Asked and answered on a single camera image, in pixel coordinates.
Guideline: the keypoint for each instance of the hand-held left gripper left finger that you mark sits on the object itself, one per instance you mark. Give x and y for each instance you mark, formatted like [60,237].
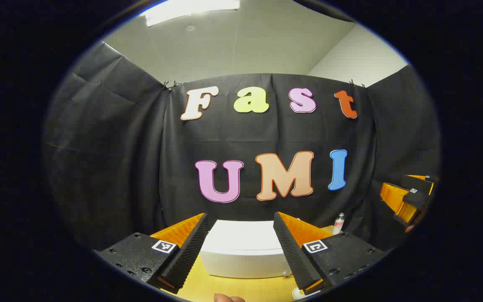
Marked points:
[187,260]

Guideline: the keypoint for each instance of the round ceiling smoke detector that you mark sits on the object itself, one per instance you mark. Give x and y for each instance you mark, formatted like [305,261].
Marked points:
[190,28]

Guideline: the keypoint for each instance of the black backdrop cloth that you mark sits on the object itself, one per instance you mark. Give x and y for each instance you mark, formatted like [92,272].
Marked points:
[111,167]

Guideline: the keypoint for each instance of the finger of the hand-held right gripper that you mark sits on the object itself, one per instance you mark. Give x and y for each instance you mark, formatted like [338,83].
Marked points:
[417,200]
[417,182]

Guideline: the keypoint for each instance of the small pink label bottle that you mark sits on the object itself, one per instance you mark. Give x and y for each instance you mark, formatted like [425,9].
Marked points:
[338,224]

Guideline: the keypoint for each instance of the white microwave oven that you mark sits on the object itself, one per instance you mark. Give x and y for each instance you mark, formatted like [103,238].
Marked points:
[241,251]

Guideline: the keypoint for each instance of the ceiling light panel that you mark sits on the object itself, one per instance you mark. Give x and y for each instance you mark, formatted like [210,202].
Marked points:
[191,10]

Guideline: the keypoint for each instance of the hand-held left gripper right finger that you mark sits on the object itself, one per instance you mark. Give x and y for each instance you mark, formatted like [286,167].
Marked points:
[296,260]

